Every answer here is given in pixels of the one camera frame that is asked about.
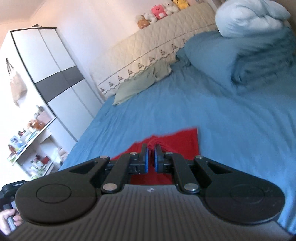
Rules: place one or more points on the cream quilted headboard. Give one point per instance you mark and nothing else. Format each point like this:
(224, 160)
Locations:
(160, 40)

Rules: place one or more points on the light blue pillow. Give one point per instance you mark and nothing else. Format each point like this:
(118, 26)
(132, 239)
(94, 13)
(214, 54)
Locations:
(246, 18)

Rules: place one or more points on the blue bed sheet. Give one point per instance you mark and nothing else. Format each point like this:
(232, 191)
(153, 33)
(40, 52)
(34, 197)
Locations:
(253, 132)

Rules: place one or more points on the red garment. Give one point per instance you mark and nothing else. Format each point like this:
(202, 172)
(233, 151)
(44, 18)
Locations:
(184, 142)

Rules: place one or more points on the beige tote bag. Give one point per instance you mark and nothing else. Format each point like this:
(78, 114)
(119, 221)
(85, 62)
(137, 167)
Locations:
(18, 86)

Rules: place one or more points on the rolled blue duvet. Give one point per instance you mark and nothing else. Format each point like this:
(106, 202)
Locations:
(241, 64)

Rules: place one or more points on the green pillow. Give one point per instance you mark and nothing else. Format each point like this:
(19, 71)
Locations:
(142, 81)

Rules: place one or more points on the person's left hand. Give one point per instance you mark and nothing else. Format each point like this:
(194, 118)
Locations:
(8, 217)

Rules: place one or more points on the brown teddy bear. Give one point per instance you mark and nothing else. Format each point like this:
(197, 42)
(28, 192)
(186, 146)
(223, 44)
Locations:
(141, 21)

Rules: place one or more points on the white wardrobe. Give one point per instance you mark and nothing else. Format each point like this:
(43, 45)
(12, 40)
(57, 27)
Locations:
(53, 80)

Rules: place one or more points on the white shelf unit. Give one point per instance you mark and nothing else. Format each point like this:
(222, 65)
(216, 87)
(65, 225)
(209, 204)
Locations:
(44, 153)

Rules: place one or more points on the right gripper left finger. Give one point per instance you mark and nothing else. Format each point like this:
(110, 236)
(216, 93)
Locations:
(119, 171)

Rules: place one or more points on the yellow plush toy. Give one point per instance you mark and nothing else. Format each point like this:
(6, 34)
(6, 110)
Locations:
(181, 4)

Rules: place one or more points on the pink plush bear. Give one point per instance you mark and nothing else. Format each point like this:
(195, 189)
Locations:
(158, 11)

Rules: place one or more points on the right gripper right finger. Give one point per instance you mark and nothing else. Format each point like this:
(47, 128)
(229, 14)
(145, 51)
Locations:
(177, 166)

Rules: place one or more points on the white plush bear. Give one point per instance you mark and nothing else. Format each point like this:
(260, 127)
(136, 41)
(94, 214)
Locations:
(170, 8)

